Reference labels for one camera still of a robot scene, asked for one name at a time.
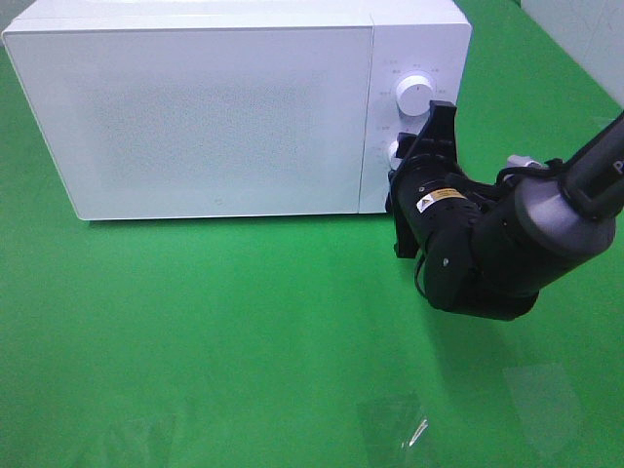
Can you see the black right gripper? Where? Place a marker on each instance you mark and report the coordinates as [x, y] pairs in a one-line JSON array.
[[426, 199]]

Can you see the white microwave knob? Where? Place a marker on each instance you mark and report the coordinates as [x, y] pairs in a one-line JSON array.
[[394, 160], [414, 93]]

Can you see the white microwave door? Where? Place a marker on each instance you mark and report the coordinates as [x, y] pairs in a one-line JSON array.
[[194, 123]]

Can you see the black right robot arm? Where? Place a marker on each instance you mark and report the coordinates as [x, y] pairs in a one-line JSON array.
[[487, 250]]

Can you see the white microwave oven body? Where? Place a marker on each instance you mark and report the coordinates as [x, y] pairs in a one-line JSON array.
[[428, 37]]

